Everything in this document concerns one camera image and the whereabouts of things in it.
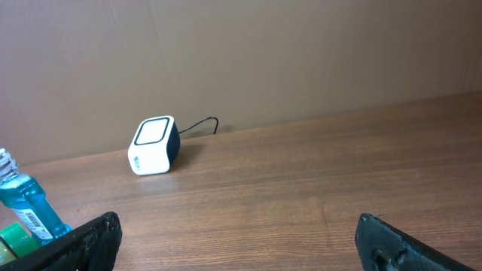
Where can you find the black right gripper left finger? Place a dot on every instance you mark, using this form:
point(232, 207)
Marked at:
point(92, 246)

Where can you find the blue mouthwash bottle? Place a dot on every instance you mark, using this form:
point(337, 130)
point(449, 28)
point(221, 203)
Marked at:
point(23, 194)

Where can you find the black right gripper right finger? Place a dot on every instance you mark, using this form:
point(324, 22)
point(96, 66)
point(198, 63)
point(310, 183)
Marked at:
point(382, 247)

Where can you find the white barcode scanner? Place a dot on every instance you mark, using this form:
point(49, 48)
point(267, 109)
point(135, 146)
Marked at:
point(154, 146)

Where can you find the green lid jar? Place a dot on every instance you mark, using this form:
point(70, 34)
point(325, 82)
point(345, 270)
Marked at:
point(16, 243)

